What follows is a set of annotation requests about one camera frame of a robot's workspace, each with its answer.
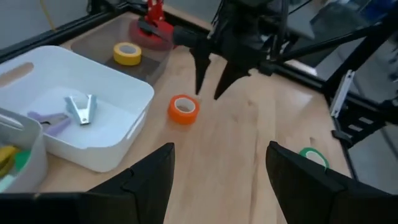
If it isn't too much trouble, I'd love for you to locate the red desk lamp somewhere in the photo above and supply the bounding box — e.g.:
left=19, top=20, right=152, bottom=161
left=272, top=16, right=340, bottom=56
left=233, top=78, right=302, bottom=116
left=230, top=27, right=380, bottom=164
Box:
left=129, top=0, right=175, bottom=52

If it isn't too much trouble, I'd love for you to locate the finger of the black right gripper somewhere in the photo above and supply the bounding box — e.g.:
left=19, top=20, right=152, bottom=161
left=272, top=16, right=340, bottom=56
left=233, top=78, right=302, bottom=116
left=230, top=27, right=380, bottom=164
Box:
left=189, top=46, right=213, bottom=95
left=213, top=61, right=251, bottom=101

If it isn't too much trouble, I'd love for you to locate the orange tape roll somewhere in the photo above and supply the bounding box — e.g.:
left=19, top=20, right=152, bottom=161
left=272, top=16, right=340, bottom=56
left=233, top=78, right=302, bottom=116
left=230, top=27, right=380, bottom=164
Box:
left=167, top=94, right=201, bottom=126

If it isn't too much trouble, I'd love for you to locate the small yellow stapler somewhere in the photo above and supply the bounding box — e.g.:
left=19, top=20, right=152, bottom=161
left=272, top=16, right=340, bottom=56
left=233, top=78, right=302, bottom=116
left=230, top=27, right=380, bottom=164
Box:
left=0, top=145, right=19, bottom=179

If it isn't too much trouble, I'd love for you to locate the black aluminium table frame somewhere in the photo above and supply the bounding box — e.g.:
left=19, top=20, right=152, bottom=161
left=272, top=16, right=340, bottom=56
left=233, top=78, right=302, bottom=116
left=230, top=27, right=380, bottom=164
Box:
left=0, top=0, right=398, bottom=150

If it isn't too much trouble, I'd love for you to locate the yellow tape roll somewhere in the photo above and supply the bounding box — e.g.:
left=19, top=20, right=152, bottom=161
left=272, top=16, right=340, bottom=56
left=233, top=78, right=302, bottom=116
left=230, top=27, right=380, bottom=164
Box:
left=113, top=42, right=143, bottom=67

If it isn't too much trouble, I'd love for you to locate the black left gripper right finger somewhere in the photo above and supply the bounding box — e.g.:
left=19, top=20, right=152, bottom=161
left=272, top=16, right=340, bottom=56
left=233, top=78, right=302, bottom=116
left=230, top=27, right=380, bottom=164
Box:
left=266, top=141, right=398, bottom=224

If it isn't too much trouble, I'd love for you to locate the dark translucent plastic bin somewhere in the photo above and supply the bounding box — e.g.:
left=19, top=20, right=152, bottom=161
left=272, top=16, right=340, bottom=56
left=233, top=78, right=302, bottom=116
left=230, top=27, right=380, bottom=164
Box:
left=70, top=12, right=174, bottom=86

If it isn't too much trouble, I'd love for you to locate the light grey plastic bin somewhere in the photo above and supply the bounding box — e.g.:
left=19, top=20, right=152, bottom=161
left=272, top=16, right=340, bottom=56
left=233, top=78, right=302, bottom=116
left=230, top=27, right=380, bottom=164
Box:
left=0, top=107, right=49, bottom=194

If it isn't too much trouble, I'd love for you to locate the green tape roll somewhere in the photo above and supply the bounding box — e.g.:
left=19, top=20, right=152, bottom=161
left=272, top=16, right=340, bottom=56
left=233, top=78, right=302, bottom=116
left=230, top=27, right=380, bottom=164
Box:
left=298, top=147, right=331, bottom=170

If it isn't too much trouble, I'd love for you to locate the purple stapler remover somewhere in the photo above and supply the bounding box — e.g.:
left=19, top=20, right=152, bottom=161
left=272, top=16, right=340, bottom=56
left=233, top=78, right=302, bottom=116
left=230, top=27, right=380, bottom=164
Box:
left=27, top=111, right=72, bottom=138

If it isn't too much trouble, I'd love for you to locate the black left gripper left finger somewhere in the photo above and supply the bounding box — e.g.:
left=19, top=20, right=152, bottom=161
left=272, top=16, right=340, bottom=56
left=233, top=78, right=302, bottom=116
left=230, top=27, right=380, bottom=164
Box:
left=0, top=142, right=176, bottom=224

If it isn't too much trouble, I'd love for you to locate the yellow hanging cord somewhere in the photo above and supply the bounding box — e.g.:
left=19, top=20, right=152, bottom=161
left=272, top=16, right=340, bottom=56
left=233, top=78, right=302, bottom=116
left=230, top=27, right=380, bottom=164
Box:
left=39, top=0, right=58, bottom=32

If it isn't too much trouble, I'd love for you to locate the white plastic bin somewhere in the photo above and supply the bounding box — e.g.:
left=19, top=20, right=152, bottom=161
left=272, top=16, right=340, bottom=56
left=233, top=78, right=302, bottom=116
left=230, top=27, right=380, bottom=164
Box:
left=0, top=45, right=155, bottom=174

